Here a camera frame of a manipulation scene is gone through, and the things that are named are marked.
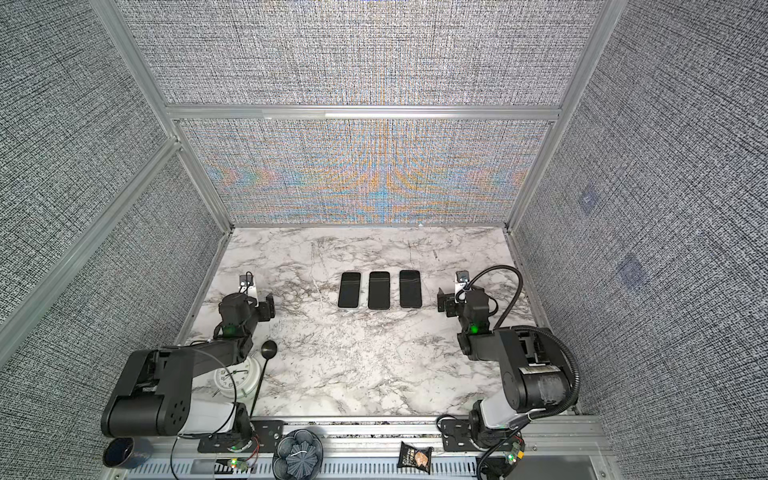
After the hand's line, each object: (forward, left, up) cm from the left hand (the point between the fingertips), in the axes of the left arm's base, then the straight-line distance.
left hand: (258, 295), depth 93 cm
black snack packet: (-44, -43, -5) cm, 61 cm away
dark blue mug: (-39, +24, -5) cm, 46 cm away
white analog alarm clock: (-25, +1, -2) cm, 25 cm away
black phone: (+5, -27, -6) cm, 29 cm away
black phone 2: (+4, -48, -6) cm, 49 cm away
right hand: (-1, -62, +1) cm, 63 cm away
